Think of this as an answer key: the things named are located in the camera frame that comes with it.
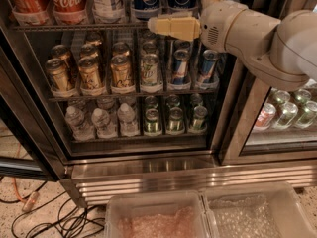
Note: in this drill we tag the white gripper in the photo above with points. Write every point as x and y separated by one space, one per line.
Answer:
214 23

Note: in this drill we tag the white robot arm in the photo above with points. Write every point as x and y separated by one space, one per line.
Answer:
281 53

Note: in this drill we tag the left red bull can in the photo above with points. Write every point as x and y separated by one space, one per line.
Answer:
180 66

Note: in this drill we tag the red bull can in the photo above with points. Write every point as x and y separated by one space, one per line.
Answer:
207 66
180 66

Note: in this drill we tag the right red bull can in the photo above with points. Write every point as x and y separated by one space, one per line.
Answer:
207 66

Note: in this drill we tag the green white soda can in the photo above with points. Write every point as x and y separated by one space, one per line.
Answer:
150 70

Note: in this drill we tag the white labelled can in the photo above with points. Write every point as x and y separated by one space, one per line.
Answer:
108 11

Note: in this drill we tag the front right gold can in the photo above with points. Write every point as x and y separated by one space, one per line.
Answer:
121 71

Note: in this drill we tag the gold can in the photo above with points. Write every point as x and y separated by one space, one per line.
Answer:
59 75
121 71
89 72

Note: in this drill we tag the right green can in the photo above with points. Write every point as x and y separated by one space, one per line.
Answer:
198 117

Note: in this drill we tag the middle green can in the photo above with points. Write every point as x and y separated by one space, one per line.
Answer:
175 120

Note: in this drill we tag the left green can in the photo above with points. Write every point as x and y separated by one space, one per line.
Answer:
152 121

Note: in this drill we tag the red white can right compartment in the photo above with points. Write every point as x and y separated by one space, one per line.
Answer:
266 115

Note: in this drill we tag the front middle gold can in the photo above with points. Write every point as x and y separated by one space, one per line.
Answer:
89 72

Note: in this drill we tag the right red coca-cola can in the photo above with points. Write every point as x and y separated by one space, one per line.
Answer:
69 12

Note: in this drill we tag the stainless steel fridge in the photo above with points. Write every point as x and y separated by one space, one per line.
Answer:
226 151

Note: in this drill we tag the front left gold can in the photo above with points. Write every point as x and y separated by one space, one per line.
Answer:
59 75

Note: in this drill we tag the right water bottle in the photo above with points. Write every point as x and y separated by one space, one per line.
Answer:
128 122

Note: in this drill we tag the water bottle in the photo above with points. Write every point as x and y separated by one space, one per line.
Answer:
82 130
103 123
128 122

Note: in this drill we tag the middle water bottle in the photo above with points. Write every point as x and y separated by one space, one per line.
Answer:
103 123

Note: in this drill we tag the left water bottle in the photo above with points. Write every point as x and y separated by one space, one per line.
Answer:
82 130

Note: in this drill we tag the right clear plastic bin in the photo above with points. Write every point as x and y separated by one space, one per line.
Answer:
266 210

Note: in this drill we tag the clear plastic bin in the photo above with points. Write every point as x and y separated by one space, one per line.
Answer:
266 210
178 214

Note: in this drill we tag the left clear plastic bin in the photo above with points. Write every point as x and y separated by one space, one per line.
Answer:
178 214

